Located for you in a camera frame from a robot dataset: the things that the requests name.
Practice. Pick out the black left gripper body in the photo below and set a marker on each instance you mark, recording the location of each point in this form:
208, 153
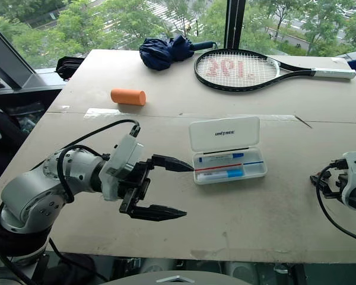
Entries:
135, 184

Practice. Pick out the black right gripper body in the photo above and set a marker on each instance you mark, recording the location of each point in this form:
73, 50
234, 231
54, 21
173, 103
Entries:
339, 182

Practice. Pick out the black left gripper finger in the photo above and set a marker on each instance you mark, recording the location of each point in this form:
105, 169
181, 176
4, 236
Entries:
157, 213
172, 164

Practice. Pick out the white marker with blue cap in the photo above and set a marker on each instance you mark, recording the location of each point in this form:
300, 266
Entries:
213, 175
219, 158

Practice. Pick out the white plastic pencil case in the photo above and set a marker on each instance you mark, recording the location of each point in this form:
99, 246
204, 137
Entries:
225, 139

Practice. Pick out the thin red and blue pen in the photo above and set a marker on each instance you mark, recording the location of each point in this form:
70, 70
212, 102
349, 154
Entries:
219, 167

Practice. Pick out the grey rounded robot body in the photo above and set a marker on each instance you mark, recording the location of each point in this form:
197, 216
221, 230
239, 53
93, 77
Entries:
178, 279

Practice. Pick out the clear tape strip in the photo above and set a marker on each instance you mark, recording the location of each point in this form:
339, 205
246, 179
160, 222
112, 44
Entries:
102, 112

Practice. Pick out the orange foam cylinder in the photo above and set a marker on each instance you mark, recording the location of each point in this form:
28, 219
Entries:
127, 96

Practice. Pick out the black and white tennis racket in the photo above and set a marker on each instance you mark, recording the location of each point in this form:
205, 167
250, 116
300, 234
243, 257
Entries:
329, 72

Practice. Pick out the navy folded umbrella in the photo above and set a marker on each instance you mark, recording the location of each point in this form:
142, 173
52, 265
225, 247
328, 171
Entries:
160, 52

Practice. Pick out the black bag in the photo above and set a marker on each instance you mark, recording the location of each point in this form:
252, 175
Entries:
68, 68

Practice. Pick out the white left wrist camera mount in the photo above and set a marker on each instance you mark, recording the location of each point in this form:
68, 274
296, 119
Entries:
127, 148

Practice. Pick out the black window post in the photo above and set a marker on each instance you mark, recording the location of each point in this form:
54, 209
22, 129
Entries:
235, 23

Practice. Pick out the dark slanted window frame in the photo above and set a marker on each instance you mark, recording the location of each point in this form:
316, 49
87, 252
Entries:
9, 59

